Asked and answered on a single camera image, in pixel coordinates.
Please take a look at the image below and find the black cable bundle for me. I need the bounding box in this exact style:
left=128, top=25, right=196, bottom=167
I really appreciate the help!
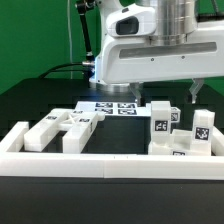
left=38, top=61, right=98, bottom=80

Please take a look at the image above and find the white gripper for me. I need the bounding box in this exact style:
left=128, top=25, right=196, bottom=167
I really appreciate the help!
left=98, top=24, right=224, bottom=106

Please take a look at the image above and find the white chair seat part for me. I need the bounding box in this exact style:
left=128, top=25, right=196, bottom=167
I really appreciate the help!
left=148, top=129, right=211, bottom=156

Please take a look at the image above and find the white U-shaped fence frame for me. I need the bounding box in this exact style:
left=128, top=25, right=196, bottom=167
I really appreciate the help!
left=0, top=122, right=224, bottom=180

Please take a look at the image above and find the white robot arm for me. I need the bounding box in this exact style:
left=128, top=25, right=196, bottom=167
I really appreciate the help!
left=91, top=0, right=224, bottom=106

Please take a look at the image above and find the white chair back frame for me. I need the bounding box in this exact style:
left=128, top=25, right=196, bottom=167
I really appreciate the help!
left=24, top=109, right=105, bottom=154

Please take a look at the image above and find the black jointed camera mount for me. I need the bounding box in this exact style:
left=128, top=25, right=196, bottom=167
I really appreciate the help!
left=75, top=0, right=96, bottom=62

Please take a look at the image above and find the white tag sheet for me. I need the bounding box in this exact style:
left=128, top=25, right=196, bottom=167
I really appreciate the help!
left=75, top=101, right=151, bottom=117

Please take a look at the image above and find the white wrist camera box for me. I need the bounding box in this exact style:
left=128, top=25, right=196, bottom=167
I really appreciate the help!
left=106, top=4, right=156, bottom=37

